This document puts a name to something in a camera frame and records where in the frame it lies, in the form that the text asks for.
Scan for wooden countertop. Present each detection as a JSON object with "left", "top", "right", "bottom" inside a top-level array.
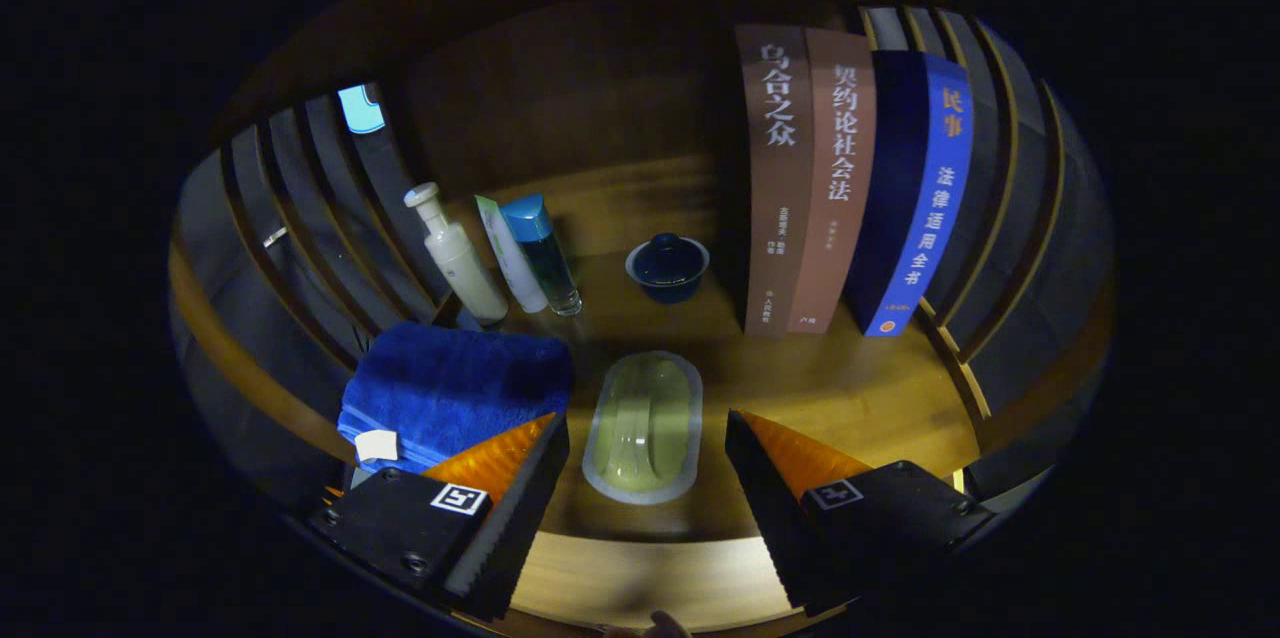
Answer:
[{"left": 170, "top": 154, "right": 986, "bottom": 637}]

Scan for blue lidded teacup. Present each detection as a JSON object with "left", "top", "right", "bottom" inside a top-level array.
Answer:
[{"left": 625, "top": 232, "right": 711, "bottom": 305}]

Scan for white green tube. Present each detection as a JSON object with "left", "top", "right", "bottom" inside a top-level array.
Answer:
[{"left": 474, "top": 195, "right": 549, "bottom": 315}]

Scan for white pump bottle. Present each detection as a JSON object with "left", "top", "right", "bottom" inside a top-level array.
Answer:
[{"left": 404, "top": 182, "right": 509, "bottom": 324}]

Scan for dark brown book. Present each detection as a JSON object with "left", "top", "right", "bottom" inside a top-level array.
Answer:
[{"left": 735, "top": 24, "right": 813, "bottom": 337}]

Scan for pale green soap dish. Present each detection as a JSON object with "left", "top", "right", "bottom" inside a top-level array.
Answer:
[{"left": 582, "top": 350, "right": 704, "bottom": 506}]

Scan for blue book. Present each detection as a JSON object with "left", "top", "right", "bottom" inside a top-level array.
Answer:
[{"left": 845, "top": 50, "right": 975, "bottom": 338}]

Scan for wooden cabinet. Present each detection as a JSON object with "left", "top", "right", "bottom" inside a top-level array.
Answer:
[{"left": 168, "top": 0, "right": 1116, "bottom": 634}]

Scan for blue folded towel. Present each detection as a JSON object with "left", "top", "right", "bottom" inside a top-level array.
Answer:
[{"left": 337, "top": 321, "right": 574, "bottom": 476}]

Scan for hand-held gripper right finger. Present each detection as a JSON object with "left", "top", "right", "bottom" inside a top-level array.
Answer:
[{"left": 725, "top": 408, "right": 999, "bottom": 617}]

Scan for teal capped bottle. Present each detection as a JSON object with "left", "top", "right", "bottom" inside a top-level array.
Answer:
[{"left": 499, "top": 194, "right": 583, "bottom": 317}]

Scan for light brown book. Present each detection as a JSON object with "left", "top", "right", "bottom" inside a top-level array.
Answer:
[{"left": 787, "top": 28, "right": 878, "bottom": 335}]

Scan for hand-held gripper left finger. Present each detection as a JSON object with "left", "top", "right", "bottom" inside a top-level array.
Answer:
[{"left": 308, "top": 411, "right": 571, "bottom": 622}]

